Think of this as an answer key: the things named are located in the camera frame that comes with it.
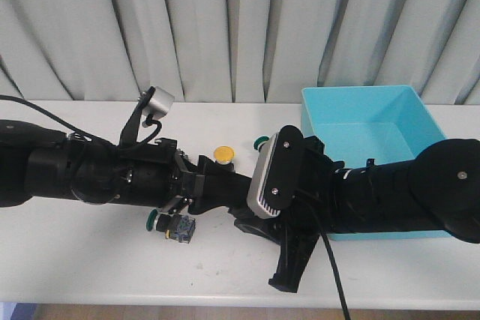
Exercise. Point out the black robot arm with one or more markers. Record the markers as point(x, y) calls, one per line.
point(36, 161)
point(438, 190)

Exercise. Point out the lower green push button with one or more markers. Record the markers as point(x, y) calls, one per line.
point(176, 227)

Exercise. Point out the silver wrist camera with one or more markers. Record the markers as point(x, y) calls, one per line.
point(158, 103)
point(276, 173)

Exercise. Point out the upper green push button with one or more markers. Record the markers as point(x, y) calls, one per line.
point(259, 142)

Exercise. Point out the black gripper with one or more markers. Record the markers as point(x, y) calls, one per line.
point(160, 176)
point(308, 206)

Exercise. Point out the green push button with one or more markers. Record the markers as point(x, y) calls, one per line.
point(176, 227)
point(259, 142)

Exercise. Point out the grey pleated curtain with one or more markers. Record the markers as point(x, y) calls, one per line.
point(244, 51)

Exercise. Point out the blue plastic box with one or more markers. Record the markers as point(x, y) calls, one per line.
point(388, 123)

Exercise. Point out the yellow push button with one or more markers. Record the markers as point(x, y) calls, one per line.
point(224, 155)

